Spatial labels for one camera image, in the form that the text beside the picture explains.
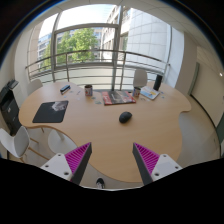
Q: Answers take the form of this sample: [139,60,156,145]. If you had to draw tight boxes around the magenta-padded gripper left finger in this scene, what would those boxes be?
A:
[40,142,93,186]

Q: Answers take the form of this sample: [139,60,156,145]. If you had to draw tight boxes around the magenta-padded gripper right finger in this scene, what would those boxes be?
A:
[132,142,183,186]

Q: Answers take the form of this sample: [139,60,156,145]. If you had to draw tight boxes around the black computer mouse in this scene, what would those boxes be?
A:
[118,111,133,124]

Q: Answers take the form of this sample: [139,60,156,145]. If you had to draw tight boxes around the black printed mouse pad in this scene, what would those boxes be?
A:
[32,100,70,124]

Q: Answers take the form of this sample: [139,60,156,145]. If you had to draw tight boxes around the person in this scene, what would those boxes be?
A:
[95,177,106,189]

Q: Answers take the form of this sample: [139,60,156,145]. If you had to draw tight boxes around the light blue booklet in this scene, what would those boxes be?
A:
[139,85,161,101]

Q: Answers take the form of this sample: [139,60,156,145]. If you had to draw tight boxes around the blue and white cup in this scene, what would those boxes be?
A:
[132,86,142,98]

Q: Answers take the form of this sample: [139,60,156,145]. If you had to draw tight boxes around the red magazine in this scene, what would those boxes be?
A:
[101,89,137,106]

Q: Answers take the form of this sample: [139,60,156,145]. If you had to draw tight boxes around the black upright speaker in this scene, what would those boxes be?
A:
[152,74,164,92]

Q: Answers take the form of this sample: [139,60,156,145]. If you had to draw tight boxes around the black office printer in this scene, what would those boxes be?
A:
[0,78,23,136]

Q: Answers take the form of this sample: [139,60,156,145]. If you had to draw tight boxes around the metal railing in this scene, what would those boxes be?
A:
[24,49,171,91]

